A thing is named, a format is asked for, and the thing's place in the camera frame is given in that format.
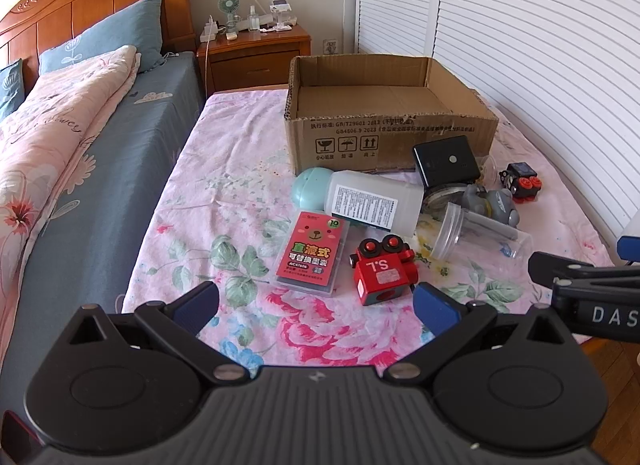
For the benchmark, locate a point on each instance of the large blue pillow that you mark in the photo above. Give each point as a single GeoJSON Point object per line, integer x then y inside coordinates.
{"type": "Point", "coordinates": [100, 30]}

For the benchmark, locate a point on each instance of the white power strip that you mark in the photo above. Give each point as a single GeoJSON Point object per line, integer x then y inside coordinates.
{"type": "Point", "coordinates": [207, 31]}

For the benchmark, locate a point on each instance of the round silver object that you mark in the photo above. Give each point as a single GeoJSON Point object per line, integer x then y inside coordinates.
{"type": "Point", "coordinates": [442, 197]}

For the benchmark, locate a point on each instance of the red refill packet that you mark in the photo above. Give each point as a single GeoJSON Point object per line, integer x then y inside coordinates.
{"type": "Point", "coordinates": [312, 255]}

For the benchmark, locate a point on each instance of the grey toy figure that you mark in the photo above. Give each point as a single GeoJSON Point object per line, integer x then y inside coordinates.
{"type": "Point", "coordinates": [495, 205]}

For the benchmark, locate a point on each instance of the white bottle with teal cap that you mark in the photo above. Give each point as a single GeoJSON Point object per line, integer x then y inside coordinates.
{"type": "Point", "coordinates": [365, 200]}

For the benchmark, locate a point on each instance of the small clear cup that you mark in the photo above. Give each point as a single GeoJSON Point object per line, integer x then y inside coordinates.
{"type": "Point", "coordinates": [487, 167]}

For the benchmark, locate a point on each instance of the wooden headboard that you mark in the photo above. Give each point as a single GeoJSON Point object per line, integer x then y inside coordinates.
{"type": "Point", "coordinates": [90, 5]}

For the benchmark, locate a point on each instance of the black and red toy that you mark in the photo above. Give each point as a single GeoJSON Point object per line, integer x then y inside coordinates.
{"type": "Point", "coordinates": [522, 180]}

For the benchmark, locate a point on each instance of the blue bed sheet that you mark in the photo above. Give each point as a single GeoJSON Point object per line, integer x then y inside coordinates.
{"type": "Point", "coordinates": [135, 145]}

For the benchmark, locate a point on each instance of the pink floral quilt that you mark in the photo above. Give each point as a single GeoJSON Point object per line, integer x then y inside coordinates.
{"type": "Point", "coordinates": [50, 145]}

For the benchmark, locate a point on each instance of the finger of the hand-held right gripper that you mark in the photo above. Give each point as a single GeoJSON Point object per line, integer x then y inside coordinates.
{"type": "Point", "coordinates": [629, 247]}
{"type": "Point", "coordinates": [555, 265]}

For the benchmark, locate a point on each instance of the clear plastic jar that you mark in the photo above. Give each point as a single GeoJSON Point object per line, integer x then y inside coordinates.
{"type": "Point", "coordinates": [450, 230]}

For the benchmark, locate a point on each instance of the small green desk fan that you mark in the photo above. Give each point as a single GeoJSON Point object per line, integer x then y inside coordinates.
{"type": "Point", "coordinates": [228, 4]}

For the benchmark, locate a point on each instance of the wide white louvered door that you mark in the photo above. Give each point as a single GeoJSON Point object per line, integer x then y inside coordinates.
{"type": "Point", "coordinates": [540, 45]}

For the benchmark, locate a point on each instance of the brown cardboard box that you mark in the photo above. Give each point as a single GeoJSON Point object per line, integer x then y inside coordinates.
{"type": "Point", "coordinates": [350, 145]}

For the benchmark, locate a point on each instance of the small clear bottle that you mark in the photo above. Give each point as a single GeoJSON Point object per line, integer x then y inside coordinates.
{"type": "Point", "coordinates": [254, 19]}

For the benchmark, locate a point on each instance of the black square case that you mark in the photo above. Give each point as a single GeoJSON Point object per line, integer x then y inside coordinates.
{"type": "Point", "coordinates": [445, 160]}

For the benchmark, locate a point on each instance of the wooden nightstand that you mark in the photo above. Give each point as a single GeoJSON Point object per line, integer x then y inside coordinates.
{"type": "Point", "coordinates": [255, 60]}

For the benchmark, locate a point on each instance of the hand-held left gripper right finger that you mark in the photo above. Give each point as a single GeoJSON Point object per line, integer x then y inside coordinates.
{"type": "Point", "coordinates": [435, 310]}

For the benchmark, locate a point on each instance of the white desk device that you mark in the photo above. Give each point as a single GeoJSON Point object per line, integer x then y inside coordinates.
{"type": "Point", "coordinates": [280, 12]}

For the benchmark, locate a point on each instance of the white wall socket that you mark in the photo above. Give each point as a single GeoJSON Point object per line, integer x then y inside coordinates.
{"type": "Point", "coordinates": [330, 47]}

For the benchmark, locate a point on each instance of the red toy train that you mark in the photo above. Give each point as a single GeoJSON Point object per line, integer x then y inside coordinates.
{"type": "Point", "coordinates": [380, 275]}

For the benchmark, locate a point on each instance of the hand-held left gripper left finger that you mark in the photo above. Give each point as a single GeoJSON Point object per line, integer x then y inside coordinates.
{"type": "Point", "coordinates": [197, 307]}

